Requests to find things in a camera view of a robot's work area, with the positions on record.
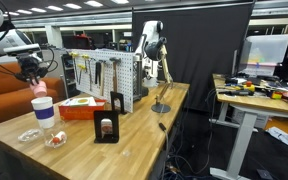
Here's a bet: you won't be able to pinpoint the grey computer monitor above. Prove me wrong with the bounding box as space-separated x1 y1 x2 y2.
232 39 253 77

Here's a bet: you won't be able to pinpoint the orange cardboard box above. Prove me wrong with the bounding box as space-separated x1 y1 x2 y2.
57 98 107 121

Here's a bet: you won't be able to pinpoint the white and blue coffee cup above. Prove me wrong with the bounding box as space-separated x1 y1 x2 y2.
30 96 56 130

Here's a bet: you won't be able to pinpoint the orange sofa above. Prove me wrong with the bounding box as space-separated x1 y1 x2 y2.
0 61 67 129

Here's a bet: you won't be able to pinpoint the white carrot-print book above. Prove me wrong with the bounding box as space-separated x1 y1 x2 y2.
63 96 98 108

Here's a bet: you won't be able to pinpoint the yellow T-handle hex key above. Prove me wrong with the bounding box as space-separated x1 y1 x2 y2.
68 51 80 73
76 63 88 85
80 53 92 73

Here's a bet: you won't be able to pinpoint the clear plastic storage bin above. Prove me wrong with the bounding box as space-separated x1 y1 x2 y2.
244 33 288 78

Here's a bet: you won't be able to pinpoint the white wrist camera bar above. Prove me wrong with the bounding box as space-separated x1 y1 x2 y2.
2 43 42 57

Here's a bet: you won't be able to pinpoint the blue and white booklet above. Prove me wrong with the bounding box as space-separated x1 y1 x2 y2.
61 97 73 107

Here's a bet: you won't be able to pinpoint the wooden-handle hammer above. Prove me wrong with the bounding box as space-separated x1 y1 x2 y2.
98 59 108 98
108 56 123 93

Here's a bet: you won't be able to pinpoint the white storage box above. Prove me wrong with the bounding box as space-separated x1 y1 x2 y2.
231 107 269 130

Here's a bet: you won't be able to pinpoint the yellow black hand tool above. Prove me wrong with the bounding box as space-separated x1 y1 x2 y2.
270 90 284 100

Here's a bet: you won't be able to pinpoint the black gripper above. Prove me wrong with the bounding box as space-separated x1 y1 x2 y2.
14 53 49 85

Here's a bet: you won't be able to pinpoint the orange floor mat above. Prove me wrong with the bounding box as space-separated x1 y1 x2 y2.
264 117 288 138

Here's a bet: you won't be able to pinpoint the pink mug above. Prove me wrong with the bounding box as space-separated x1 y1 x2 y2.
29 79 49 99

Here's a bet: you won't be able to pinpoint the wooden-top white-leg desk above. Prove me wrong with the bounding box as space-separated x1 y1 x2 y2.
209 72 288 180

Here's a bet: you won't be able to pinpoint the white pegboard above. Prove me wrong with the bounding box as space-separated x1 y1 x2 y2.
69 48 142 114

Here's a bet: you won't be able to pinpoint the red cabinet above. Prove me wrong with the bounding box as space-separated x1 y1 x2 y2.
71 34 94 51

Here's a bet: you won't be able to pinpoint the black curtain partition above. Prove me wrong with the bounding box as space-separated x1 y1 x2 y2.
131 1 256 113

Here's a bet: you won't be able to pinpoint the white can orange label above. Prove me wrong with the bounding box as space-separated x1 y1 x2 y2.
100 117 114 138

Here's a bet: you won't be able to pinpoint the grey cable black plug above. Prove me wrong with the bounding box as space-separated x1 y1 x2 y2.
158 121 170 180

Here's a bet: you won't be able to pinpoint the white crumpled papers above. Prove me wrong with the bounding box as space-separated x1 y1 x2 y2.
265 125 288 151

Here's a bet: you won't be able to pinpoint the clear glass bowl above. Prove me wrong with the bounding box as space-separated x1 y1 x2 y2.
16 128 43 144

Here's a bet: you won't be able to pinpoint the clear glass jar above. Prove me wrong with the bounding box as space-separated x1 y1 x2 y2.
42 119 68 150

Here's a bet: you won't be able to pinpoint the black floor outlet box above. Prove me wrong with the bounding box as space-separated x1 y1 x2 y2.
255 167 274 180

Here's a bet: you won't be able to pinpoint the white bottle orange cap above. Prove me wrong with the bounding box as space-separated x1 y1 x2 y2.
48 130 68 145

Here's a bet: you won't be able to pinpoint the black pliers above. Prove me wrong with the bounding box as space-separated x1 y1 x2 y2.
94 60 103 86

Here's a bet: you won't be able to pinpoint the black shelf rack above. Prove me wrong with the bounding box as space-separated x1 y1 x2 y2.
61 53 77 99

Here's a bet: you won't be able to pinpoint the black metal bookend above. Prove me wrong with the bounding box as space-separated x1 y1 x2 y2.
93 109 120 144
109 90 128 116

